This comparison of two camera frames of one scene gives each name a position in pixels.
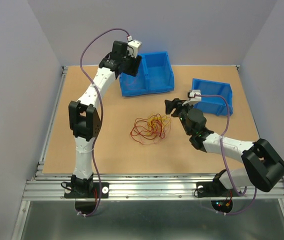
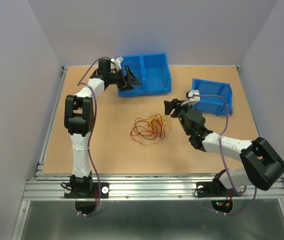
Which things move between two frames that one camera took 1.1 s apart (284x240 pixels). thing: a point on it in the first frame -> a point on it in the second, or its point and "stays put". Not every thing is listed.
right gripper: (176, 103) stays put
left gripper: (134, 68) -> (131, 79)
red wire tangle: (149, 131) stays put
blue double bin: (155, 76) stays put
